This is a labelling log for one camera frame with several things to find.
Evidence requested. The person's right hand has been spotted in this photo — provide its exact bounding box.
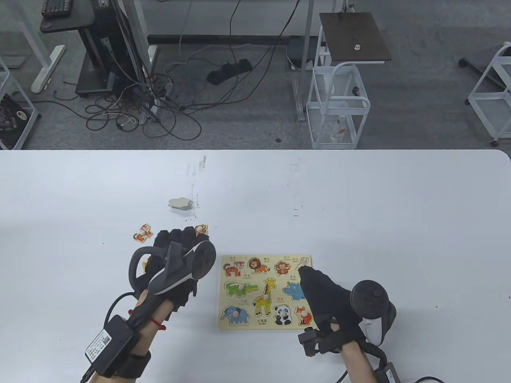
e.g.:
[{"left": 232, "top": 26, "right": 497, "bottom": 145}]
[{"left": 298, "top": 266, "right": 367, "bottom": 353}]

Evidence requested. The person's left hand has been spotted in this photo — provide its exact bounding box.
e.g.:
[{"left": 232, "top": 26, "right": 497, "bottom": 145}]
[{"left": 143, "top": 226, "right": 211, "bottom": 320}]

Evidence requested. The tiger puzzle piece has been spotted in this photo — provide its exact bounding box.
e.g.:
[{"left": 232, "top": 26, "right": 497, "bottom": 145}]
[{"left": 133, "top": 223, "right": 153, "bottom": 243}]

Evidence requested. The panda puzzle piece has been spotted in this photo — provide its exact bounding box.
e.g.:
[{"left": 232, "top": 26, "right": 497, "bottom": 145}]
[{"left": 274, "top": 305, "right": 293, "bottom": 326}]

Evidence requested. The wooden animal puzzle frame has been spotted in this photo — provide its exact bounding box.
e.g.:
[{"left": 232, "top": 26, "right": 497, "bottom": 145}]
[{"left": 218, "top": 255, "right": 319, "bottom": 330}]

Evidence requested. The giraffe puzzle piece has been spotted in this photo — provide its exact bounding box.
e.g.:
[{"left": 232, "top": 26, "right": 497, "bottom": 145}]
[{"left": 253, "top": 277, "right": 277, "bottom": 316}]

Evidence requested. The green crocodile puzzle piece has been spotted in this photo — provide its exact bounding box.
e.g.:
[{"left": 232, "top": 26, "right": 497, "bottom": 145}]
[{"left": 224, "top": 281, "right": 259, "bottom": 298}]

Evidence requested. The person's left forearm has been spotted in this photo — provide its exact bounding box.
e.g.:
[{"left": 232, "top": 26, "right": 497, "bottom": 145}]
[{"left": 90, "top": 289, "right": 176, "bottom": 383}]

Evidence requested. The person's right forearm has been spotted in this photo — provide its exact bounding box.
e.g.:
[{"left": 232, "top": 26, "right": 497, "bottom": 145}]
[{"left": 339, "top": 341, "right": 380, "bottom": 383}]

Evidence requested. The black forearm box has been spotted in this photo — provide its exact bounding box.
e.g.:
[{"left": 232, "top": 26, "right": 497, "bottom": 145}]
[
  {"left": 373, "top": 361, "right": 400, "bottom": 383},
  {"left": 85, "top": 315, "right": 152, "bottom": 379}
]

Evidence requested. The black grey hand controller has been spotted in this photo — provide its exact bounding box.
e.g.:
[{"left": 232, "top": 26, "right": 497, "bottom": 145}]
[
  {"left": 129, "top": 241, "right": 217, "bottom": 296},
  {"left": 350, "top": 280, "right": 397, "bottom": 367}
]

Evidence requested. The white power strip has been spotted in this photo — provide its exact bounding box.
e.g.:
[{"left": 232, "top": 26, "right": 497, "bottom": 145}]
[{"left": 138, "top": 102, "right": 160, "bottom": 125}]

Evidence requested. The clear spray bottle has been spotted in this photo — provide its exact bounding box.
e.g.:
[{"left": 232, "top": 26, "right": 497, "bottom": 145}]
[{"left": 331, "top": 116, "right": 347, "bottom": 144}]

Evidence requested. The black power strip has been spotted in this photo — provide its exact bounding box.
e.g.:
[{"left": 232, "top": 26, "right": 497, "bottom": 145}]
[{"left": 206, "top": 58, "right": 253, "bottom": 86}]

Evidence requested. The white metal trolley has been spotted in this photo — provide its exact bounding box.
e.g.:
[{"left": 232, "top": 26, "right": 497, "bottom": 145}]
[
  {"left": 0, "top": 56, "right": 39, "bottom": 151},
  {"left": 466, "top": 41, "right": 511, "bottom": 146},
  {"left": 306, "top": 25, "right": 371, "bottom": 150}
]

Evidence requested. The dark patterned bag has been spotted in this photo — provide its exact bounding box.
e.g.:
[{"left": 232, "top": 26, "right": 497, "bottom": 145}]
[{"left": 0, "top": 94, "right": 32, "bottom": 150}]

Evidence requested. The white desk leg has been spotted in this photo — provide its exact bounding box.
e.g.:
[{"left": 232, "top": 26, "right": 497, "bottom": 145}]
[
  {"left": 12, "top": 0, "right": 67, "bottom": 95},
  {"left": 293, "top": 0, "right": 318, "bottom": 122},
  {"left": 119, "top": 0, "right": 158, "bottom": 80}
]

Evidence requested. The black rolling computer stand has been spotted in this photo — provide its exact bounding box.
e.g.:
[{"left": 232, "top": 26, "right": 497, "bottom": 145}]
[{"left": 40, "top": 0, "right": 135, "bottom": 99}]

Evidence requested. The black keyboard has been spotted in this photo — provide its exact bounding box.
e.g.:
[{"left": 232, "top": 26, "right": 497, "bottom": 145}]
[{"left": 42, "top": 0, "right": 75, "bottom": 18}]

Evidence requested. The dark brown board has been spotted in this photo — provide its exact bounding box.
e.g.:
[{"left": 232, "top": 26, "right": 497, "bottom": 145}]
[{"left": 319, "top": 12, "right": 392, "bottom": 64}]

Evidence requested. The black chair leg with caster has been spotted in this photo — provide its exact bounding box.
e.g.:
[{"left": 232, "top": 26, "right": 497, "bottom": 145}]
[{"left": 458, "top": 56, "right": 504, "bottom": 89}]

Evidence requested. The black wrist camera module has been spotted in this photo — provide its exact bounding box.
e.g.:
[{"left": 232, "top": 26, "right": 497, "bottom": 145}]
[{"left": 298, "top": 326, "right": 342, "bottom": 357}]

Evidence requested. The tangle of black cables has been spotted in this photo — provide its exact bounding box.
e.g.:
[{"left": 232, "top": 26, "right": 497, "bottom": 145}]
[{"left": 52, "top": 60, "right": 203, "bottom": 141}]

